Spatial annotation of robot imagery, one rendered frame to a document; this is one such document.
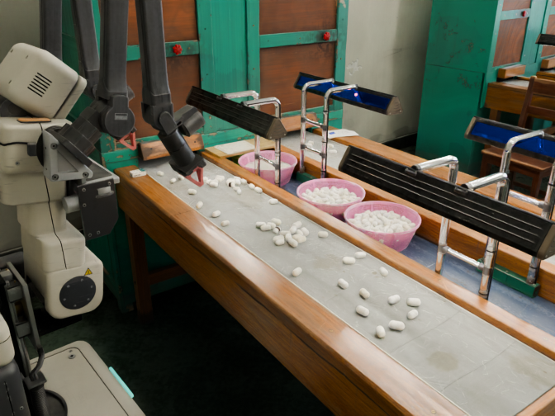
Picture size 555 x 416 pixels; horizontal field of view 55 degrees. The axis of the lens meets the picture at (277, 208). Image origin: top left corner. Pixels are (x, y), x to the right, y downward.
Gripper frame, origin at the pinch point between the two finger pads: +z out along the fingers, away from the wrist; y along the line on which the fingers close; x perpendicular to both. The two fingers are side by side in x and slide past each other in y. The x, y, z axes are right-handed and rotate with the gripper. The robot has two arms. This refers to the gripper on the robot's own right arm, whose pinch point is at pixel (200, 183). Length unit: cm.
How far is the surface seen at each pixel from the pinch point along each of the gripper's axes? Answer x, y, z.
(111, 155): 0, 89, 21
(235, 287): 11.8, -13.7, 26.9
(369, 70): -226, 175, 146
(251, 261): 3.1, -12.6, 24.7
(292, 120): -83, 79, 62
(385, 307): -10, -51, 34
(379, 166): -32, -39, 6
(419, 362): -1, -71, 29
